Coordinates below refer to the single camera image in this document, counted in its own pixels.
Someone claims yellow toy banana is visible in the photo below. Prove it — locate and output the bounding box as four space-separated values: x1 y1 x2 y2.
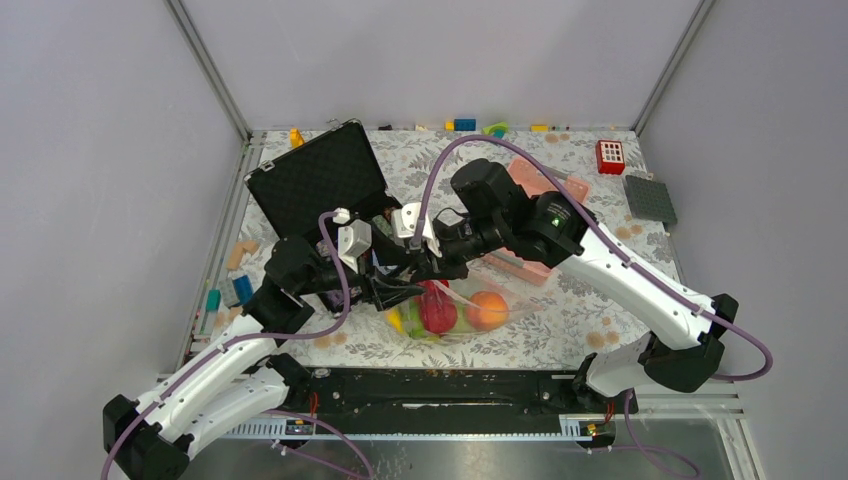
386 309 406 334

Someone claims teal toy brick left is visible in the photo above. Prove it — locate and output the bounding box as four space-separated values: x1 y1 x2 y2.
204 289 222 312

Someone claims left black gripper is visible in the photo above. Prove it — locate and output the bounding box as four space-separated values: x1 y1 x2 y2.
296 223 428 308

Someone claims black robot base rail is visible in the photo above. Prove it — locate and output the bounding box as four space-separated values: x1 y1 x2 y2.
259 354 638 435

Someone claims yellow toy brick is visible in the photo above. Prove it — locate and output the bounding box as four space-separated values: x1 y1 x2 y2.
289 128 306 149

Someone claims clear zip top bag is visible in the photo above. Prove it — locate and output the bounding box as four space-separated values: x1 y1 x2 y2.
386 275 541 343

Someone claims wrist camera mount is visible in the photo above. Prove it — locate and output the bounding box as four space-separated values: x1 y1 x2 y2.
332 207 372 274
390 202 442 258

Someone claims green teal toy block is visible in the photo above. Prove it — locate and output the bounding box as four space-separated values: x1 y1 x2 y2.
481 122 510 139

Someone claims red toy apple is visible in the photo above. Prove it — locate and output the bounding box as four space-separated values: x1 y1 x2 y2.
419 301 458 334

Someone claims grey building baseplate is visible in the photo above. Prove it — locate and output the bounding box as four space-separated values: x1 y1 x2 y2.
624 175 678 226

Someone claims red toy pepper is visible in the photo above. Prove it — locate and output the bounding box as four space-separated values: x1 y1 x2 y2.
419 280 454 309

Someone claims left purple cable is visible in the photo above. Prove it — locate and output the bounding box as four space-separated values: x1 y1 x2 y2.
100 210 352 480

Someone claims orange toy peach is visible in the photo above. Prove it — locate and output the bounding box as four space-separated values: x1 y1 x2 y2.
465 291 510 331

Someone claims red toy window block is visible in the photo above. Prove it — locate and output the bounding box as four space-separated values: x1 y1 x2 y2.
595 140 626 175

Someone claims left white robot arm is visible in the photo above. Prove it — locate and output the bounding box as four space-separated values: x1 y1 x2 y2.
100 231 430 479

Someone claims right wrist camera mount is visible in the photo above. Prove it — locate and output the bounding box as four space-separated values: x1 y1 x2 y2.
390 202 442 258

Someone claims pink plastic basket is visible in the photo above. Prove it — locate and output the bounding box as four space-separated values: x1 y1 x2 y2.
483 157 590 286

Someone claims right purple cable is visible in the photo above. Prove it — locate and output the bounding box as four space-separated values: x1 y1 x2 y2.
410 135 775 384

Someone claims purple cable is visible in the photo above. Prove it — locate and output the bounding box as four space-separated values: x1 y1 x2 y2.
410 135 775 384
100 210 352 480

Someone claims green bumpy toy fruit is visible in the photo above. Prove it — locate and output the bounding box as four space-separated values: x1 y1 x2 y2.
402 304 430 339

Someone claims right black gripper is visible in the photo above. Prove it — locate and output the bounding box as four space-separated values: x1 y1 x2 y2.
409 212 508 283

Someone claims black poker chip case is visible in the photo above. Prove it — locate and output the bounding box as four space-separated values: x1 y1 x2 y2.
245 121 401 313

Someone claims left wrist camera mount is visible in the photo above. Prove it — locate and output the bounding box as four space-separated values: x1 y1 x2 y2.
332 207 372 274

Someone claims blue toy brick left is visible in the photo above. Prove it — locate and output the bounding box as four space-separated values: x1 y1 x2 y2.
232 275 254 304

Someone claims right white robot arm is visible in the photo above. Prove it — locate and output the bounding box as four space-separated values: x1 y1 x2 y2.
389 159 738 412

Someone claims blue toy brick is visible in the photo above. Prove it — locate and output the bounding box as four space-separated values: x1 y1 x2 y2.
232 275 254 304
452 118 477 132

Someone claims tan toy piece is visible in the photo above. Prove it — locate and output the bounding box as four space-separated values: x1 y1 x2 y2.
225 240 260 271

